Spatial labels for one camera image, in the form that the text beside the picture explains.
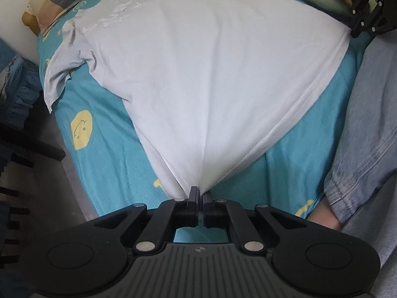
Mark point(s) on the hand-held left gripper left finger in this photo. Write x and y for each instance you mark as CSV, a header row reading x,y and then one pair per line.
x,y
194,205

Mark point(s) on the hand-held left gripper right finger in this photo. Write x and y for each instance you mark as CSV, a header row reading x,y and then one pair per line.
x,y
207,211

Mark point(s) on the white t-shirt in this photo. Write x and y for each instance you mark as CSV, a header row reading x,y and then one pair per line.
x,y
201,68

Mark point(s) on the blue covered chair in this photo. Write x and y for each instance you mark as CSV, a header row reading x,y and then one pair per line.
x,y
18,87

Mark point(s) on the mustard yellow pillow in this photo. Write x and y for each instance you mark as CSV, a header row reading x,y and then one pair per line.
x,y
29,21

